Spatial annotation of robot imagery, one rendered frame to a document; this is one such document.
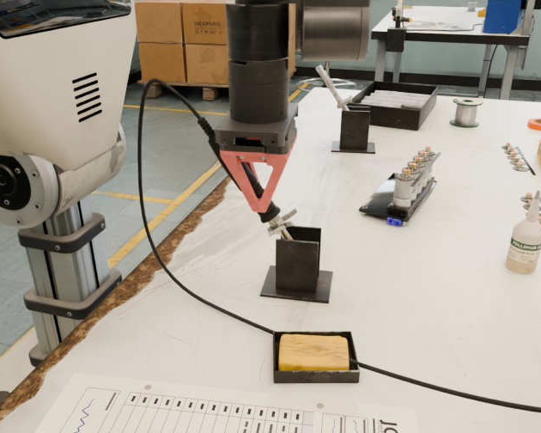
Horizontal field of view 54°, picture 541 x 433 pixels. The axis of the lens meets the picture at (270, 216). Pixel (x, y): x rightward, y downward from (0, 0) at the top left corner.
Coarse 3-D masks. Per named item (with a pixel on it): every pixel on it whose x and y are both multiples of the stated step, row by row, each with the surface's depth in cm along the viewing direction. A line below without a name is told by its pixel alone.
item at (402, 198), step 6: (396, 180) 73; (402, 180) 72; (396, 186) 73; (402, 186) 72; (408, 186) 72; (396, 192) 73; (402, 192) 72; (408, 192) 73; (396, 198) 73; (402, 198) 73; (408, 198) 73; (396, 204) 74; (402, 204) 73; (408, 204) 73
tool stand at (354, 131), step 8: (344, 104) 98; (344, 112) 98; (352, 112) 97; (360, 112) 97; (368, 112) 97; (344, 120) 98; (352, 120) 98; (360, 120) 98; (368, 120) 98; (344, 128) 99; (352, 128) 99; (360, 128) 99; (368, 128) 98; (344, 136) 100; (352, 136) 99; (360, 136) 99; (336, 144) 103; (344, 144) 100; (352, 144) 100; (360, 144) 100; (368, 144) 103; (344, 152) 100; (352, 152) 100; (360, 152) 99; (368, 152) 99
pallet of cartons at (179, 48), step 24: (144, 0) 424; (168, 0) 428; (192, 0) 423; (216, 0) 425; (144, 24) 419; (168, 24) 414; (192, 24) 411; (216, 24) 408; (144, 48) 427; (168, 48) 423; (192, 48) 419; (216, 48) 416; (144, 72) 436; (168, 72) 431; (192, 72) 427; (216, 72) 424; (216, 96) 439
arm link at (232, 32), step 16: (240, 0) 46; (256, 0) 46; (272, 0) 46; (288, 0) 46; (240, 16) 46; (256, 16) 45; (272, 16) 46; (288, 16) 47; (240, 32) 46; (256, 32) 46; (272, 32) 46; (288, 32) 48; (240, 48) 47; (256, 48) 47; (272, 48) 47; (288, 48) 49
